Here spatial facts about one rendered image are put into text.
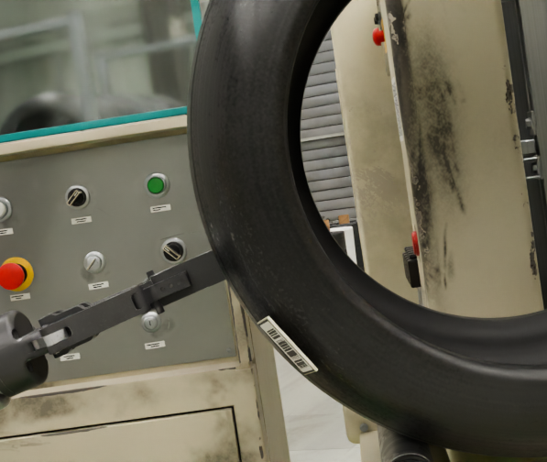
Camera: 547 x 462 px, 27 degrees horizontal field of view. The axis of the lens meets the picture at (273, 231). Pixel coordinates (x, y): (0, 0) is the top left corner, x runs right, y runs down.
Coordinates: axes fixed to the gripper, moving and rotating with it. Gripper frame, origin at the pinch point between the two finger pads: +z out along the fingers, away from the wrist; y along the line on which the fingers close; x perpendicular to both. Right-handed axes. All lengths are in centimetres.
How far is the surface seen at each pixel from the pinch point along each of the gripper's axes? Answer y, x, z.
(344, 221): 747, 40, -3
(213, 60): -9.8, -16.1, 10.6
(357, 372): -11.7, 12.1, 11.4
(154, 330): 63, 8, -19
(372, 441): 18.7, 25.1, 7.8
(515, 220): 25.9, 9.7, 32.0
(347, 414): 23.3, 22.3, 6.1
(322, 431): 396, 103, -40
